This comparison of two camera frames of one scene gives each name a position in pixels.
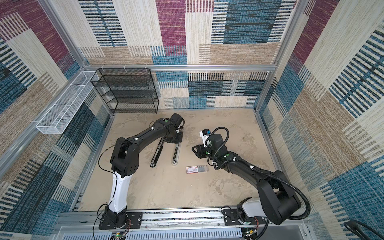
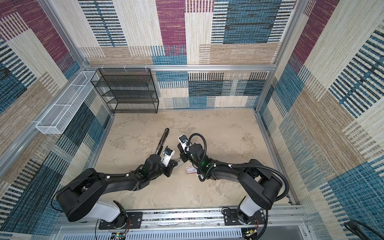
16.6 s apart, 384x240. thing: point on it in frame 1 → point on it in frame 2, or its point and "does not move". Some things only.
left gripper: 180,134 → 170,167
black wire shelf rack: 127,90 does not move
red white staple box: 192,169 does not move
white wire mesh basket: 54,122 does not move
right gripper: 200,149 → 182,155
